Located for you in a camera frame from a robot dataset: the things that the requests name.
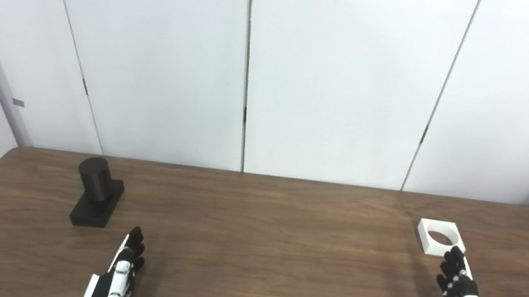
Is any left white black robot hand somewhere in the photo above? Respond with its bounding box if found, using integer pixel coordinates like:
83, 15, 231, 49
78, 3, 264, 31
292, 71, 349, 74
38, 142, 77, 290
81, 221, 149, 297

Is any white square piece with hole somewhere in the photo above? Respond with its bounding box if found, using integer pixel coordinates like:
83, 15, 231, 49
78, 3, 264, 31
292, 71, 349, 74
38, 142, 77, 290
415, 218, 468, 259

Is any black peg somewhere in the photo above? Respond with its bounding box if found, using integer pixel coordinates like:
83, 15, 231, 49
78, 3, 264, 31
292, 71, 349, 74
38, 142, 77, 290
69, 155, 128, 230

